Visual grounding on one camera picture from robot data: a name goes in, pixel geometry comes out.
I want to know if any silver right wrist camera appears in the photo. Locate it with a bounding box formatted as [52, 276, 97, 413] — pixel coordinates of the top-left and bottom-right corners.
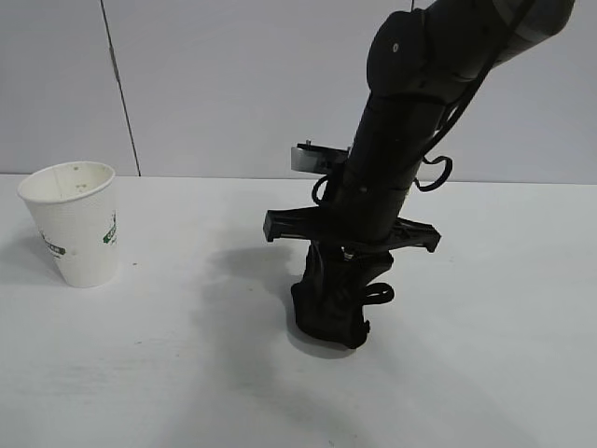
[288, 141, 352, 175]

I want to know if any white paper cup green logo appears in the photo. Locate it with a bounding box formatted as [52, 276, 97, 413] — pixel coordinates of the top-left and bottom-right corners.
[17, 161, 118, 289]

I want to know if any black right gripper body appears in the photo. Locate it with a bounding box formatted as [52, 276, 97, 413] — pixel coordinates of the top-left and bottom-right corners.
[263, 92, 443, 256]

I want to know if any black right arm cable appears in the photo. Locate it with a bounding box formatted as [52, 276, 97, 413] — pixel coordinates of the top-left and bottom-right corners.
[311, 0, 537, 206]

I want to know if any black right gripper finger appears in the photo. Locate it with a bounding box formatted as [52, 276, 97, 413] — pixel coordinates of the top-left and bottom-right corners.
[305, 242, 345, 277]
[356, 253, 394, 286]

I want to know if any black purple cloth rag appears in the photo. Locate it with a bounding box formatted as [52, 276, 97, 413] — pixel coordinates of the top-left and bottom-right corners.
[290, 242, 396, 350]

